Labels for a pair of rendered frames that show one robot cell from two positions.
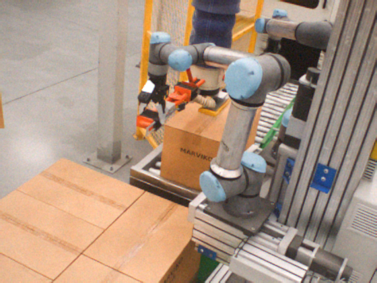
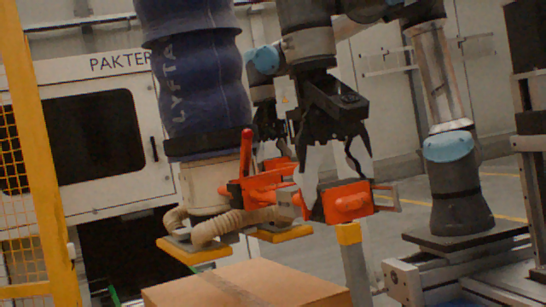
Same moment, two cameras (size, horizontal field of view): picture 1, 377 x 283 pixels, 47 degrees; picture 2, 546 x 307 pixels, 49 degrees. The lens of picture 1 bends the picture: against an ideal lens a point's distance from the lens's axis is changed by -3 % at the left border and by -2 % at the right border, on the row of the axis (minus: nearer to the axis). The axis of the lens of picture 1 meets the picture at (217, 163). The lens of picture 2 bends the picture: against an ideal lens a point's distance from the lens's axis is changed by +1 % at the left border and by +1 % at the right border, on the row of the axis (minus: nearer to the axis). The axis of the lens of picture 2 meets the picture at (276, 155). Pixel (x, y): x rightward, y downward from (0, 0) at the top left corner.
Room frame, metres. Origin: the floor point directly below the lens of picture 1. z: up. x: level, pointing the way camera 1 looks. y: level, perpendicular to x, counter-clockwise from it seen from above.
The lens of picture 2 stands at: (0.96, 0.88, 1.37)
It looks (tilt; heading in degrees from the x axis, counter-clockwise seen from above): 3 degrees down; 323
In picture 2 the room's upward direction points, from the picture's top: 11 degrees counter-clockwise
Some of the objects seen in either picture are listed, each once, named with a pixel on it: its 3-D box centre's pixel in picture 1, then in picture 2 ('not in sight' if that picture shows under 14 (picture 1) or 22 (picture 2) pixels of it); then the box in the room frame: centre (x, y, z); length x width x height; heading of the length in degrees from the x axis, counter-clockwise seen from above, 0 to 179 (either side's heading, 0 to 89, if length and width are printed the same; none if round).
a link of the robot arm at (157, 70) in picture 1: (157, 67); (308, 49); (1.62, 0.29, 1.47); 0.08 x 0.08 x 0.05
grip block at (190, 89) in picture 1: (185, 91); (256, 191); (1.94, 0.21, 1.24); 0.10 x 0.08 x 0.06; 75
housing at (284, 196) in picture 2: (165, 108); (300, 199); (1.73, 0.27, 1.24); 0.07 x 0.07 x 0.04; 75
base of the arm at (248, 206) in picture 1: (243, 196); not in sight; (1.41, -0.12, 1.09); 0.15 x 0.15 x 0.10
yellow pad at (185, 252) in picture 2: not in sight; (189, 240); (2.21, 0.23, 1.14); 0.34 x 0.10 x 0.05; 165
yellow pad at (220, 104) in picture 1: (219, 98); (264, 221); (2.16, 0.05, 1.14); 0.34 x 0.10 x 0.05; 165
